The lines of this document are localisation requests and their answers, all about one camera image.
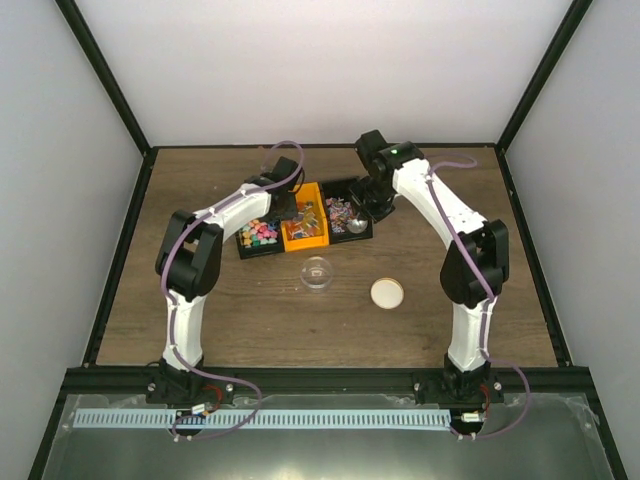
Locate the metal scoop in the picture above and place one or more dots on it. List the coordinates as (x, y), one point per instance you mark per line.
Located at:
(357, 224)

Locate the yellow bin with lollipops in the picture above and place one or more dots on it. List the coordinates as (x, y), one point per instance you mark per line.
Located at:
(308, 229)

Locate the light blue slotted cable duct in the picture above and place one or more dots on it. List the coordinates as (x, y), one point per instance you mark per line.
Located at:
(297, 419)

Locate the black bin with star candies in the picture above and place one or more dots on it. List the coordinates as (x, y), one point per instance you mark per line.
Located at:
(259, 237)

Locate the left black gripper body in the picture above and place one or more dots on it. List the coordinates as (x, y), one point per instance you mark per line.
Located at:
(287, 212)

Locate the round white jar lid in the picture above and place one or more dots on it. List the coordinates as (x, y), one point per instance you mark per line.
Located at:
(387, 293)

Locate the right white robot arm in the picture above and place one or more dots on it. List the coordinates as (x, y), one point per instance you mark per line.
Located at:
(476, 264)

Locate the black bin with swirl lollipops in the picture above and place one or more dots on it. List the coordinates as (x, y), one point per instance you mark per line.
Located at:
(340, 210)

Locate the clear plastic jar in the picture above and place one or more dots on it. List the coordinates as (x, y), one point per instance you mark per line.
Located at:
(316, 274)

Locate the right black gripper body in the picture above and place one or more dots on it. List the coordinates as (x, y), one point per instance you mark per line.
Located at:
(372, 198)

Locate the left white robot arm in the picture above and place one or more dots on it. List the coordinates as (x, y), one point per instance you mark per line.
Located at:
(189, 259)

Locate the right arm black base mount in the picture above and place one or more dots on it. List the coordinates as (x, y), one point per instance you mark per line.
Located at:
(450, 387)

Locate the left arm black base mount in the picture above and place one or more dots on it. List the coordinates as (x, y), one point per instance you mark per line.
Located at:
(174, 387)

